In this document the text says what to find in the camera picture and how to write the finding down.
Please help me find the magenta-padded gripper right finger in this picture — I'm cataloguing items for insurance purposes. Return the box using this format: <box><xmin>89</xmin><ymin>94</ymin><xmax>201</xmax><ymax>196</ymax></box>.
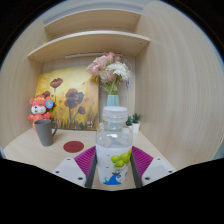
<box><xmin>130</xmin><ymin>145</ymin><xmax>177</xmax><ymax>188</ymax></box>

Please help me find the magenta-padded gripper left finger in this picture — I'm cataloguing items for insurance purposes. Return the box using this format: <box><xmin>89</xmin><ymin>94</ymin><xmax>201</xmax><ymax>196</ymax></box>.
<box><xmin>52</xmin><ymin>145</ymin><xmax>98</xmax><ymax>189</ymax></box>

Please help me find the clear printed water bottle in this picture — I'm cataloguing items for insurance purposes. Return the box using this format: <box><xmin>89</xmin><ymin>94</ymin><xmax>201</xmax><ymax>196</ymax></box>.
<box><xmin>95</xmin><ymin>105</ymin><xmax>134</xmax><ymax>186</ymax></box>

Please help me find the flat round red coaster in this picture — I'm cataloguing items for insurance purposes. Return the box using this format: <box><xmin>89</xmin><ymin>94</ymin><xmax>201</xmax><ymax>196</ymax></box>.
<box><xmin>62</xmin><ymin>140</ymin><xmax>85</xmax><ymax>154</ymax></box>

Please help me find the grey mug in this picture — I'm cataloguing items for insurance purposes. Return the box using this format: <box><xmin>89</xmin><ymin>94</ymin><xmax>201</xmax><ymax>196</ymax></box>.
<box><xmin>34</xmin><ymin>118</ymin><xmax>59</xmax><ymax>148</ymax></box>

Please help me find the small plant in white pot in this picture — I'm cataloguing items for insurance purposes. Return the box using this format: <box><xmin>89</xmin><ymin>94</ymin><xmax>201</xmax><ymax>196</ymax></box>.
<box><xmin>125</xmin><ymin>115</ymin><xmax>134</xmax><ymax>127</ymax></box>
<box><xmin>131</xmin><ymin>112</ymin><xmax>143</xmax><ymax>134</ymax></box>

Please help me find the red and white plush toy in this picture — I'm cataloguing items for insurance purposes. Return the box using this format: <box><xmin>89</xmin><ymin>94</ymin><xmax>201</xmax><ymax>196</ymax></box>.
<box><xmin>27</xmin><ymin>94</ymin><xmax>56</xmax><ymax>132</ymax></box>

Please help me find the yellow poppy flower painting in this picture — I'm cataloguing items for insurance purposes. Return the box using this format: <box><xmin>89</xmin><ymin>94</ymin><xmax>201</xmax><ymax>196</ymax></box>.
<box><xmin>35</xmin><ymin>65</ymin><xmax>100</xmax><ymax>131</ymax></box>

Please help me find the pink and white flower bouquet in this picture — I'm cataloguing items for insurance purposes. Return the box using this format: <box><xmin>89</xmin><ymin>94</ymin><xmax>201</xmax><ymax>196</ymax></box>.
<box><xmin>86</xmin><ymin>51</ymin><xmax>133</xmax><ymax>96</ymax></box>

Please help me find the wooden shelf unit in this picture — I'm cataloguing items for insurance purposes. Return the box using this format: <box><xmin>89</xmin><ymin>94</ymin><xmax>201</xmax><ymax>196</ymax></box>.
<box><xmin>27</xmin><ymin>8</ymin><xmax>151</xmax><ymax>64</ymax></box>

